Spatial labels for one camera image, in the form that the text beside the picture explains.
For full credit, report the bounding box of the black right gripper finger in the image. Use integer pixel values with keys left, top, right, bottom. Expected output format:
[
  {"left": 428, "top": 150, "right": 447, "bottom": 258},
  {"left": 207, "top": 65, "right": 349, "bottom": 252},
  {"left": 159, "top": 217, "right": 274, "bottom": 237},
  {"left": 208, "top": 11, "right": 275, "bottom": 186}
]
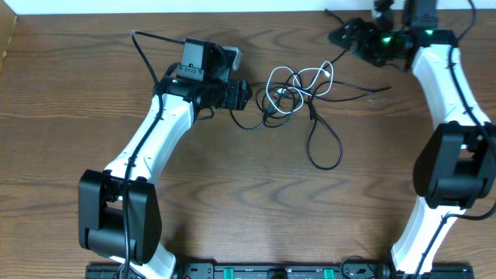
[
  {"left": 333, "top": 18, "right": 364, "bottom": 37},
  {"left": 328, "top": 33, "right": 356, "bottom": 50}
]

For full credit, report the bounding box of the short black USB cable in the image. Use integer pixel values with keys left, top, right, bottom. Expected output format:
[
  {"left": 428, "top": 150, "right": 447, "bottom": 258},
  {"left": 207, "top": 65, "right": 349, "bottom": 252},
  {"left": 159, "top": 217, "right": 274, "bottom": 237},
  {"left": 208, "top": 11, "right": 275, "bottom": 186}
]
[{"left": 229, "top": 73, "right": 307, "bottom": 132}]

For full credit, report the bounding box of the white USB cable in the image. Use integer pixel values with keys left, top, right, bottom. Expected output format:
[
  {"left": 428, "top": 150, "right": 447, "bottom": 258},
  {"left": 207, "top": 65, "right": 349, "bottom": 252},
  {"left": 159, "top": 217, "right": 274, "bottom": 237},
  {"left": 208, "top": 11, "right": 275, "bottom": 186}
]
[{"left": 264, "top": 60, "right": 335, "bottom": 115}]

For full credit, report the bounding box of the long black USB cable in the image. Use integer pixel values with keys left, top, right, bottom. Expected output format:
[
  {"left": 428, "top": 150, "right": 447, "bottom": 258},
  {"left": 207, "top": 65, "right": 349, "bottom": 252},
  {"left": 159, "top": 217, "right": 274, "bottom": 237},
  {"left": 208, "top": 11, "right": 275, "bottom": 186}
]
[{"left": 250, "top": 9, "right": 392, "bottom": 171}]

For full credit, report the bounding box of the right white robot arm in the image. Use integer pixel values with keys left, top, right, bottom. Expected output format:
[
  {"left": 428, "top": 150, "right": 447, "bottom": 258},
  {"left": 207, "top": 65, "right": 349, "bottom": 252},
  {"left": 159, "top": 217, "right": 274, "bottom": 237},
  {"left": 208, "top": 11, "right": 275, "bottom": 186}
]
[{"left": 328, "top": 0, "right": 495, "bottom": 278}]

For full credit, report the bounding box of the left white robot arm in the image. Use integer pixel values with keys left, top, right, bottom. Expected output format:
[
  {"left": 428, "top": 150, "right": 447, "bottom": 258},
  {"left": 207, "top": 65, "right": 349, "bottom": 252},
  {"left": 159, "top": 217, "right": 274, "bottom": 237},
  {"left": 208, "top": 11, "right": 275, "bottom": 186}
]
[{"left": 78, "top": 38, "right": 253, "bottom": 278}]

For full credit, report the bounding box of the cardboard box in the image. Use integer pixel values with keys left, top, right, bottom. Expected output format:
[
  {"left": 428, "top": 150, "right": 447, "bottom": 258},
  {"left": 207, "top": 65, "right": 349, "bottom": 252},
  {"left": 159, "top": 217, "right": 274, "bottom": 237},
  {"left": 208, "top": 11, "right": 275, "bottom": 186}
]
[{"left": 0, "top": 0, "right": 18, "bottom": 67}]

